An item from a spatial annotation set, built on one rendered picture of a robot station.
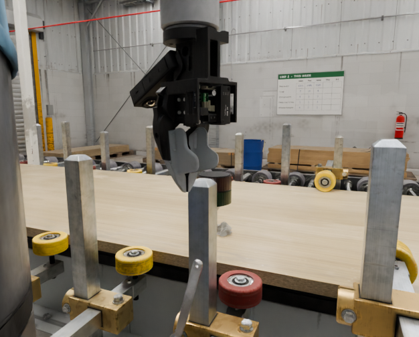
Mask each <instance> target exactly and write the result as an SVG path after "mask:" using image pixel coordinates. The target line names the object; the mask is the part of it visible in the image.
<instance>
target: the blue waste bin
mask: <svg viewBox="0 0 419 337"><path fill-rule="evenodd" d="M264 145H265V142H264V139H262V140H258V139H244V170H254V171H261V170H262V156H263V152H264Z"/></svg>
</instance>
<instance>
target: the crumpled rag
mask: <svg viewBox="0 0 419 337"><path fill-rule="evenodd" d="M231 229H232V228H231V227H230V226H229V225H228V224H227V223H226V222H225V221H223V222H221V223H220V224H218V226H217V235H220V236H222V237H223V236H227V235H230V234H231V232H232V231H230V230H231Z"/></svg>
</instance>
